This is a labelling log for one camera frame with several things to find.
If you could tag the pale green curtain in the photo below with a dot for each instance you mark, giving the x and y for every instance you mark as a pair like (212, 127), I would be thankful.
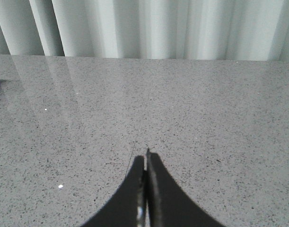
(255, 30)

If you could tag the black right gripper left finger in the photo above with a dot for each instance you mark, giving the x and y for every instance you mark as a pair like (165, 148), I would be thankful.
(126, 208)

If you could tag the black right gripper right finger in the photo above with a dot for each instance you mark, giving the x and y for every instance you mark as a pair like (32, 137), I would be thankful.
(169, 205)

